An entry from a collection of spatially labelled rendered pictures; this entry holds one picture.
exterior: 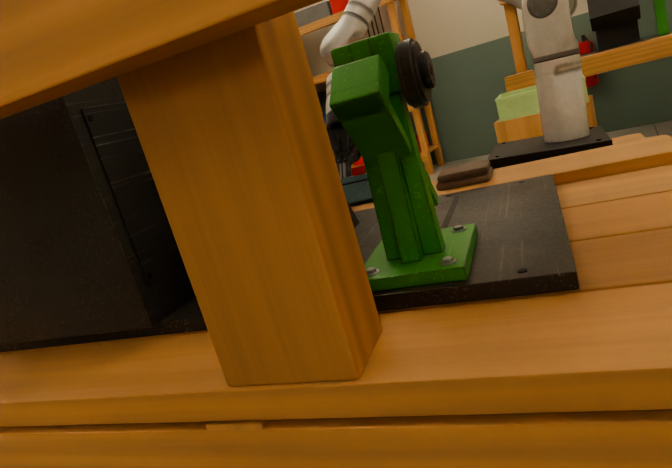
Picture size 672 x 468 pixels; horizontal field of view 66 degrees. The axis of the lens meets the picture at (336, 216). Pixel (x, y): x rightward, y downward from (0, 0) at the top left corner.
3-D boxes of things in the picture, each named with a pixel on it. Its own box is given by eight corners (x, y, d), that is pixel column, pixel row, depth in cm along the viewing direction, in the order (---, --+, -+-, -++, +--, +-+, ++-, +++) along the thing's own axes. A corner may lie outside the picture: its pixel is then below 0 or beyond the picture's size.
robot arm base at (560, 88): (545, 138, 119) (534, 63, 116) (589, 131, 115) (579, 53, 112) (542, 144, 111) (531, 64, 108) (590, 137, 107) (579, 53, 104)
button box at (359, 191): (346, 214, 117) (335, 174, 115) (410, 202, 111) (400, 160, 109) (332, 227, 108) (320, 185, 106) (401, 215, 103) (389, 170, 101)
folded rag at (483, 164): (436, 192, 98) (432, 177, 97) (443, 181, 105) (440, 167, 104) (490, 182, 94) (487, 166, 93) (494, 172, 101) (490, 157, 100)
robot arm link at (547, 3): (562, -30, 100) (573, 60, 103) (575, -27, 107) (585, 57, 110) (515, -14, 106) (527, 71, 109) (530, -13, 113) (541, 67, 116)
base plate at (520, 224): (85, 270, 130) (82, 262, 129) (554, 184, 88) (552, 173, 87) (-93, 363, 92) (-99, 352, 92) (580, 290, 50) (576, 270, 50)
